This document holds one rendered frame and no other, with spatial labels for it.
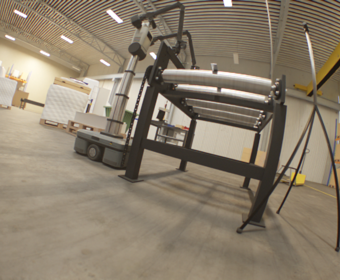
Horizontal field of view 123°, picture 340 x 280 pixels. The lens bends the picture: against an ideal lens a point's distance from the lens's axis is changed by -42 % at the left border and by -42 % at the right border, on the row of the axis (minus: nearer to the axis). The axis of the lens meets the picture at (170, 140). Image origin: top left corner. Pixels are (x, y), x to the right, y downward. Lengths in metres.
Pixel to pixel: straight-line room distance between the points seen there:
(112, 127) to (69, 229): 1.29
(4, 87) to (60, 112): 4.90
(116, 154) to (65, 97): 3.25
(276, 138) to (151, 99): 0.91
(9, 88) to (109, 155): 7.74
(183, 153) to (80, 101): 3.79
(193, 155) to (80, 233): 0.77
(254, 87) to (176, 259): 0.99
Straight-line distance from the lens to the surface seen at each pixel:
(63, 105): 4.46
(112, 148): 1.45
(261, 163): 8.14
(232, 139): 11.69
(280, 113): 1.04
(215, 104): 1.65
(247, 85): 1.07
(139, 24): 2.03
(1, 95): 8.73
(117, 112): 1.70
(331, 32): 11.63
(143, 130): 1.18
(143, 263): 0.50
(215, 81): 1.10
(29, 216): 0.63
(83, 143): 1.68
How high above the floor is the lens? 0.36
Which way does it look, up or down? 1 degrees up
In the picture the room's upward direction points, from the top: 14 degrees clockwise
